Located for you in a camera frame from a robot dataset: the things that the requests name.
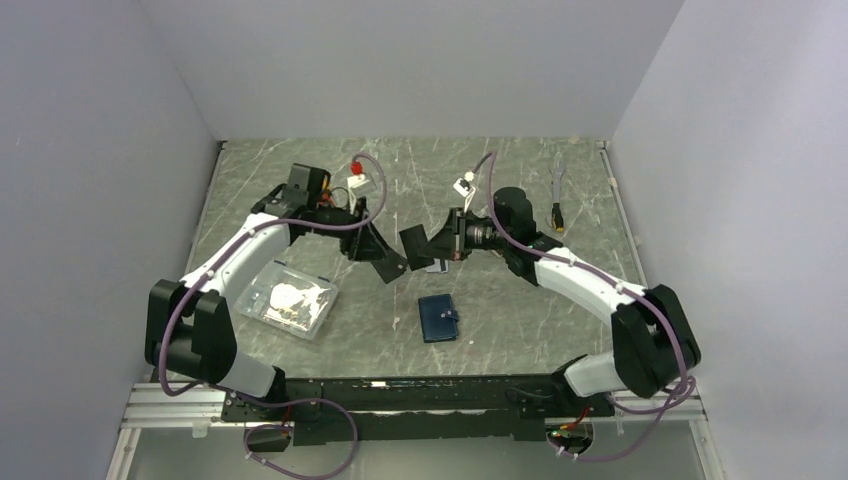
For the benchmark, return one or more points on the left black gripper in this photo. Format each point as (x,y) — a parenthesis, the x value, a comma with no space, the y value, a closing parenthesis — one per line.
(361,243)

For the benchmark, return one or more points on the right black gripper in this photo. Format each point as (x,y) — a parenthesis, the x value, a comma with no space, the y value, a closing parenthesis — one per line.
(450,242)

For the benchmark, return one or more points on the black card stack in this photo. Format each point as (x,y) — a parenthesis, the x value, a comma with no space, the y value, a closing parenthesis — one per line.
(390,270)

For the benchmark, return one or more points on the single black card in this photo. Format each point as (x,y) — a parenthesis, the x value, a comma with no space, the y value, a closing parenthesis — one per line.
(413,239)

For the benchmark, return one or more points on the blue leather card holder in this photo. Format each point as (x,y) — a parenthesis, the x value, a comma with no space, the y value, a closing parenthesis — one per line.
(439,318)

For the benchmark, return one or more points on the silver card stack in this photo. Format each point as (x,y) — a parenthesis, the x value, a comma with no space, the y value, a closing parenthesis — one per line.
(439,266)

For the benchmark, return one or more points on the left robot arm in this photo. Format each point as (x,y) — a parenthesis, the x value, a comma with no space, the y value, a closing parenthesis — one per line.
(189,329)

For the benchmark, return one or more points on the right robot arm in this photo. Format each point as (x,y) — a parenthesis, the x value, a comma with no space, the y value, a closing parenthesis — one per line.
(653,343)

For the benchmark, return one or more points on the red adjustable wrench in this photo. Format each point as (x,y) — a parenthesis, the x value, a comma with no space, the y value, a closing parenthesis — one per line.
(326,197)

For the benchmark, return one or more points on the clear plastic screw box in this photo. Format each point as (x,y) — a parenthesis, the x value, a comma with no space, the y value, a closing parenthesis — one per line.
(288,300)

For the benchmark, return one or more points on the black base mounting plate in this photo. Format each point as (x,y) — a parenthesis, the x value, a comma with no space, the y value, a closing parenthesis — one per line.
(324,410)

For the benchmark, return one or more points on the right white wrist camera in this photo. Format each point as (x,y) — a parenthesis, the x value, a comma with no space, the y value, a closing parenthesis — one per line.
(464,186)

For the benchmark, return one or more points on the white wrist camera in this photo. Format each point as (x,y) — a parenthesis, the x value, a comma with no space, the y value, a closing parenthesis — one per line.
(464,186)
(359,183)

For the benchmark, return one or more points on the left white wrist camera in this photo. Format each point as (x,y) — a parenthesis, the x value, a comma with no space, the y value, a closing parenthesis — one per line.
(359,183)

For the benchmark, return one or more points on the grey wrench black handle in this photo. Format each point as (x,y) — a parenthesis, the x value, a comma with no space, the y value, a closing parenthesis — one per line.
(557,169)

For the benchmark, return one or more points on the aluminium frame rail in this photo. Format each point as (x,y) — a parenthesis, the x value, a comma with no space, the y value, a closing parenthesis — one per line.
(149,407)

